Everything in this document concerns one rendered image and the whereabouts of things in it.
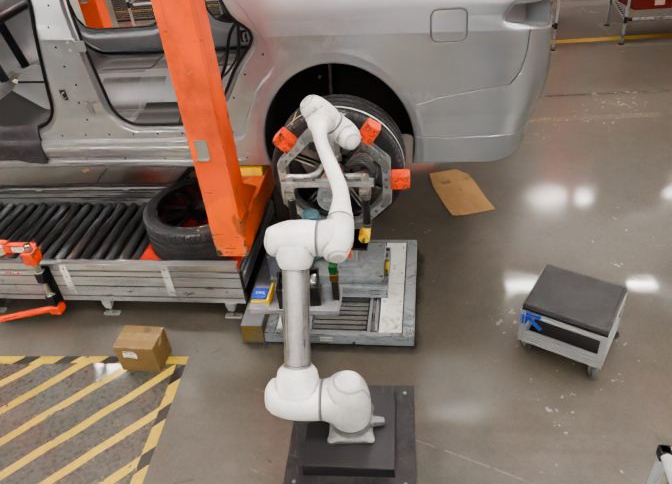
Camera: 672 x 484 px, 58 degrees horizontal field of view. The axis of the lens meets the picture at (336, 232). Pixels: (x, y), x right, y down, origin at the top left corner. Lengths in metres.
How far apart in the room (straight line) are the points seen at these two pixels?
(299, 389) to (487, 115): 1.65
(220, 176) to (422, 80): 1.08
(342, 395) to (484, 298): 1.49
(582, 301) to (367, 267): 1.12
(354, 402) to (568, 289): 1.33
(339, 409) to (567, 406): 1.21
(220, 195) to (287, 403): 1.08
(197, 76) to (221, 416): 1.59
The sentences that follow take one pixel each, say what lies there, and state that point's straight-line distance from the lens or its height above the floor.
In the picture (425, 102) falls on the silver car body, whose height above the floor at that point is 1.09.
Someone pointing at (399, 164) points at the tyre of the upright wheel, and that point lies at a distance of 2.96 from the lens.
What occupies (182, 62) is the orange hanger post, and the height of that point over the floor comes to 1.54.
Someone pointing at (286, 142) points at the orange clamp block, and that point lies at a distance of 2.88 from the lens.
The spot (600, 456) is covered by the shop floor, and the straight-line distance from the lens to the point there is 2.98.
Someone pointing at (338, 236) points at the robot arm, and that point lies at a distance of 2.17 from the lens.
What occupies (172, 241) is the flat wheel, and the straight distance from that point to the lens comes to 3.46.
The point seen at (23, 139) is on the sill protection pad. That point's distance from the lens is 3.95.
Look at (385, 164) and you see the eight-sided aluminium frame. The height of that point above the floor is 0.96.
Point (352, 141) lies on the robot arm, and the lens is 2.53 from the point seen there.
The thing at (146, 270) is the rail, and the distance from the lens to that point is 3.51.
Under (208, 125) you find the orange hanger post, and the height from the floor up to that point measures 1.25.
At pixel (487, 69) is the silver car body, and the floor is 1.25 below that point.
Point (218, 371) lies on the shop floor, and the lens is 3.31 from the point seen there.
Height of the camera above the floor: 2.39
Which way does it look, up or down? 36 degrees down
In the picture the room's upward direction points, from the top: 6 degrees counter-clockwise
